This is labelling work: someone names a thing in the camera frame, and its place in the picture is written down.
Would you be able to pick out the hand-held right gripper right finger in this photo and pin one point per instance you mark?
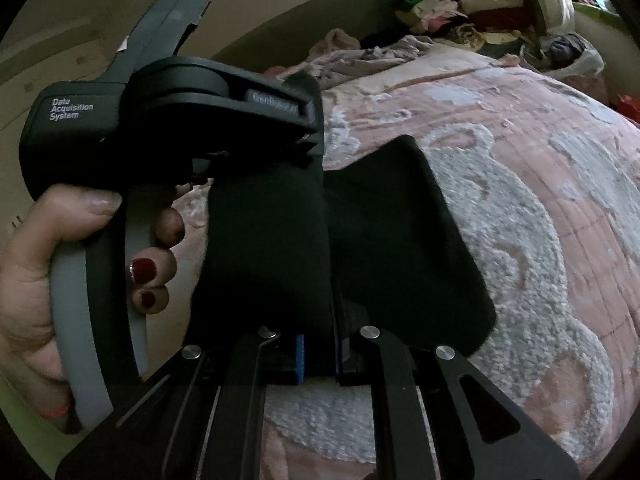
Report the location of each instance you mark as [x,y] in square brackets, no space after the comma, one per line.
[340,357]

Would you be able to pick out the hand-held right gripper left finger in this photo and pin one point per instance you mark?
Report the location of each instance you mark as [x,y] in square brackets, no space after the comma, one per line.
[300,360]

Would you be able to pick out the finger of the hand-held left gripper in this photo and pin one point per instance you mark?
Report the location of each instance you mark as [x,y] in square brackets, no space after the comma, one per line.
[311,120]

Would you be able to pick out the black printed t-shirt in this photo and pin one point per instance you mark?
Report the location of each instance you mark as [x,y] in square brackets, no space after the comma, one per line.
[390,235]

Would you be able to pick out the pile of folded clothes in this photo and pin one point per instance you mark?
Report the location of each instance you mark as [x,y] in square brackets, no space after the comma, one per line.
[475,5]

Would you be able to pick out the person's left hand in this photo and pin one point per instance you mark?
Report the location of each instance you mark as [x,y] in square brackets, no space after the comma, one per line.
[25,285]

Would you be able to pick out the crumpled lilac garment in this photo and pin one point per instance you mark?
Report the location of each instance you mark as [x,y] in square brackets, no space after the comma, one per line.
[360,60]

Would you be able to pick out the fuzzy pink garment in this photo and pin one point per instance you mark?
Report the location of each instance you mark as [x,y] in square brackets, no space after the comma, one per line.
[335,41]

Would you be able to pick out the dark green pillow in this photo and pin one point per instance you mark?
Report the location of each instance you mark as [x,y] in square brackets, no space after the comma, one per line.
[300,20]

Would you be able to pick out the cream wardrobe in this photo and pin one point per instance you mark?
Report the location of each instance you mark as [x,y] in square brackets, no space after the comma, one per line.
[45,50]

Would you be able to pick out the pink patterned bed cover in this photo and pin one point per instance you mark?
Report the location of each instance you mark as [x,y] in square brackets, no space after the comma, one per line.
[550,210]

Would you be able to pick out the translucent plastic bag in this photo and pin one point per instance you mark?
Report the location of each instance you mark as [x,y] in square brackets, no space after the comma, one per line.
[565,55]

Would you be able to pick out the green windowsill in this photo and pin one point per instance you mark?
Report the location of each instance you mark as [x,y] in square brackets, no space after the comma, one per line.
[600,12]

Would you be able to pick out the red bag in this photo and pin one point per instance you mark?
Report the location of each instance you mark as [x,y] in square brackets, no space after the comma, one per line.
[629,109]

